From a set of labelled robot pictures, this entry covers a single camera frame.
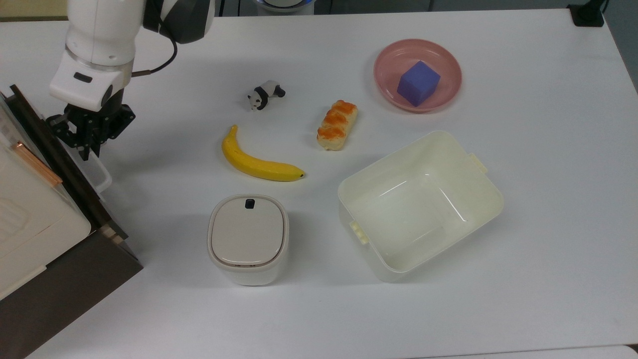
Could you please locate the panda figurine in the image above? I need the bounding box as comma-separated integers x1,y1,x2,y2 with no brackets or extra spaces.
247,80,287,112

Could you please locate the dark brown wooden cabinet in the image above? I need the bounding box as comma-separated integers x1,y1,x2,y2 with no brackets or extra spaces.
0,84,144,359

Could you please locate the yellow toy banana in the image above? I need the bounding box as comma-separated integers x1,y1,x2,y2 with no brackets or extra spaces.
221,125,306,182

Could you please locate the tan wooden desk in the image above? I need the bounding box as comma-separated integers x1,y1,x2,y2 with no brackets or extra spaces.
0,0,69,21

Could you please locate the pink plate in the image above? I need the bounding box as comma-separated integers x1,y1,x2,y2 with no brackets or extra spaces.
373,39,463,114

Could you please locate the open cream plastic bin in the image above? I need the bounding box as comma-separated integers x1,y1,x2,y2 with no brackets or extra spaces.
337,130,504,284

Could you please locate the beige lidded trash can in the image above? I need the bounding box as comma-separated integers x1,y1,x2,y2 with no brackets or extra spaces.
207,194,290,287

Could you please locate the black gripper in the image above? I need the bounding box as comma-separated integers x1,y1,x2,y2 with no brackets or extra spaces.
46,100,137,162

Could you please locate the purple cube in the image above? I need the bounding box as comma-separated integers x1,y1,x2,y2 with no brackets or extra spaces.
397,60,442,108

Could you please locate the robot base with blue ring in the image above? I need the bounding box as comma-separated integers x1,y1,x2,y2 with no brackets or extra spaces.
252,0,316,13

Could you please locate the toy bread orange topping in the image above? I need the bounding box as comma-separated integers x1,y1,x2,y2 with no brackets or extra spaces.
317,100,359,152

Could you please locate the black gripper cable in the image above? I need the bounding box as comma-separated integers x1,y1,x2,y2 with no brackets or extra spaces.
131,36,179,79

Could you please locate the brown drawer white handle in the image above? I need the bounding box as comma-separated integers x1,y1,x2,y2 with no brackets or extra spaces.
9,84,144,274

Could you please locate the black stand base block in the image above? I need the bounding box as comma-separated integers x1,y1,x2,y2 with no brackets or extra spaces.
567,0,607,28

